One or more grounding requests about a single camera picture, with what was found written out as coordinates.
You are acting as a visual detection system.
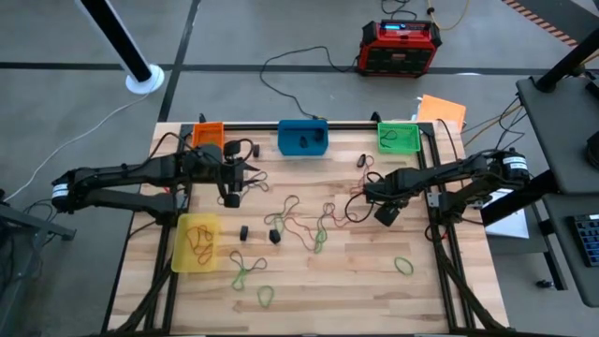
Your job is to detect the grey metal stand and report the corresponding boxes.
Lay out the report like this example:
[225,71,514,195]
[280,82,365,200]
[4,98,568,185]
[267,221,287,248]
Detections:
[0,189,77,337]

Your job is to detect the orange paper sheet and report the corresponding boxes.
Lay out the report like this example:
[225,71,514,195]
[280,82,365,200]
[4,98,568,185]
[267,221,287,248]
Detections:
[416,94,468,136]

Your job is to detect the orange plastic basket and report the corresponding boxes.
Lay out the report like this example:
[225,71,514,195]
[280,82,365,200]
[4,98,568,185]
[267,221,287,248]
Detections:
[191,121,226,151]

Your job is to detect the yellow floor cable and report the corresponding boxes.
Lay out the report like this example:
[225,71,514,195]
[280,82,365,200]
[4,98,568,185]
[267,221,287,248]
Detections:
[426,0,470,32]

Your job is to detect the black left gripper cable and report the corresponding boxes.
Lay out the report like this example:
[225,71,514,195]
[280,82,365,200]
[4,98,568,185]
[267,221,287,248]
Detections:
[223,138,256,163]

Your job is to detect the black floor cable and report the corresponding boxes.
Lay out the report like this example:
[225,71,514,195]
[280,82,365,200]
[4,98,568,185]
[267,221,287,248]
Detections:
[380,0,418,22]

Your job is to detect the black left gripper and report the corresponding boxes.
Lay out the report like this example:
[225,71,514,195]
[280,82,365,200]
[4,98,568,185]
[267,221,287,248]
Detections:
[212,156,261,191]

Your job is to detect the blue plastic bin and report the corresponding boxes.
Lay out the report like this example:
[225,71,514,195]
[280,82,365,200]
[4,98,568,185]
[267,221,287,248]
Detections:
[277,119,329,157]

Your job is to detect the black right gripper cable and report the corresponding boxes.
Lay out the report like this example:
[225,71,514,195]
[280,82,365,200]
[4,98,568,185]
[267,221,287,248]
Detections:
[343,171,381,225]

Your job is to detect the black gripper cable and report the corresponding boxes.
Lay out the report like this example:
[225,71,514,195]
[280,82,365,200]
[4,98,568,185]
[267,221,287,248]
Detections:
[223,138,256,163]
[343,171,381,225]

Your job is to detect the black desk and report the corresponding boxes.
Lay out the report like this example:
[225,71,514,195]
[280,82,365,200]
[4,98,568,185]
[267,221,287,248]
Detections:
[515,74,599,309]

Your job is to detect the green plastic basket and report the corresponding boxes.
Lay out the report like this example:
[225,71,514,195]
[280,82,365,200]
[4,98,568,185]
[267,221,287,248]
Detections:
[376,122,422,155]

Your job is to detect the yellow plastic basket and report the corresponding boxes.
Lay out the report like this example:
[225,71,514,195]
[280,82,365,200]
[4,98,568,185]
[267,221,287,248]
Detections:
[170,212,221,274]

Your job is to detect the black power cable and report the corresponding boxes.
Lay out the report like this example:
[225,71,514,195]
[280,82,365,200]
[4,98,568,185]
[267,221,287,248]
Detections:
[258,45,362,121]

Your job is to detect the white floor cable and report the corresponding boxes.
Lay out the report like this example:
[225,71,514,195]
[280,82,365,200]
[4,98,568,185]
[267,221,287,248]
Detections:
[2,91,158,203]

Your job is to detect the black metal beam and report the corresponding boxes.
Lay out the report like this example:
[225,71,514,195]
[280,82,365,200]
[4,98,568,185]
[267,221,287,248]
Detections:
[534,27,599,94]

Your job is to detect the white pole with round base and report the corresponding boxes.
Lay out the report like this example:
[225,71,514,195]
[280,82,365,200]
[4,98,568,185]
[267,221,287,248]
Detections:
[74,0,167,96]

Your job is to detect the backlit keyboard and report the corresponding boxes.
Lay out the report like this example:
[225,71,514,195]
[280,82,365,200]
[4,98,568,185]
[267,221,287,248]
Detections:
[571,213,599,269]

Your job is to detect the red black power station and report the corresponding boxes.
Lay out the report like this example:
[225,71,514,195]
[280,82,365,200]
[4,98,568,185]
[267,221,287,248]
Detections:
[357,19,444,79]

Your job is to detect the thin red rubber band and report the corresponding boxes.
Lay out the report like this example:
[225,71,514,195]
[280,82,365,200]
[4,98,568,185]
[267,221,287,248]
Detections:
[321,201,359,229]
[349,154,377,196]
[283,216,321,253]
[185,225,214,249]
[193,242,215,267]

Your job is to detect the white paper sheet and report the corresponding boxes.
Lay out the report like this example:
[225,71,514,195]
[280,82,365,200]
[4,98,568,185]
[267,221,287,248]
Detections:
[483,189,531,241]

